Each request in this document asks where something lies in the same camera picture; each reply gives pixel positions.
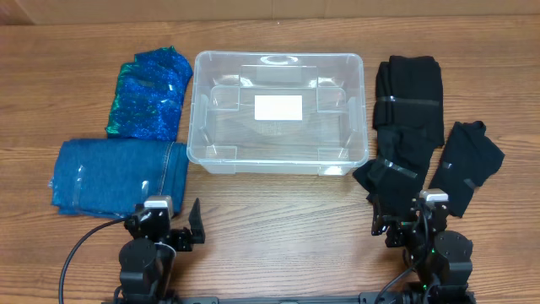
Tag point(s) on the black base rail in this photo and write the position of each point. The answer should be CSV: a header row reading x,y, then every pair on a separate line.
x,y
287,300

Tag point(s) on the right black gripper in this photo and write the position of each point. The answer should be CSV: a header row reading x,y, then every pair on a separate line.
x,y
398,225

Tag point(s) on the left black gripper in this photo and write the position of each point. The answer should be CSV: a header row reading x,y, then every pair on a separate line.
x,y
181,236

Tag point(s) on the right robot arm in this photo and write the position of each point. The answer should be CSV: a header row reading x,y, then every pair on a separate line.
x,y
438,261

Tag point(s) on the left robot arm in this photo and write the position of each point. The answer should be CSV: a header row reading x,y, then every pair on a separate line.
x,y
147,260

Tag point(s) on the white label in bin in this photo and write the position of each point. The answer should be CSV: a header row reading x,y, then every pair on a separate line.
x,y
278,107

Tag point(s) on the clear plastic storage bin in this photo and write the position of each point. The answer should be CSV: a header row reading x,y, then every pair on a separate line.
x,y
225,138

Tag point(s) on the blue sequin garment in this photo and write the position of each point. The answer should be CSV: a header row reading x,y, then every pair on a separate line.
x,y
149,96

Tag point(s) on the blue denim jeans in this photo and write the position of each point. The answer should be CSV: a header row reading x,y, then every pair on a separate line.
x,y
109,177

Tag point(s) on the small folded black garment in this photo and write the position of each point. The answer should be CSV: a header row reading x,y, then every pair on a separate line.
x,y
467,161

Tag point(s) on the large folded black garment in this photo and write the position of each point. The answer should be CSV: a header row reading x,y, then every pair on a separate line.
x,y
409,121

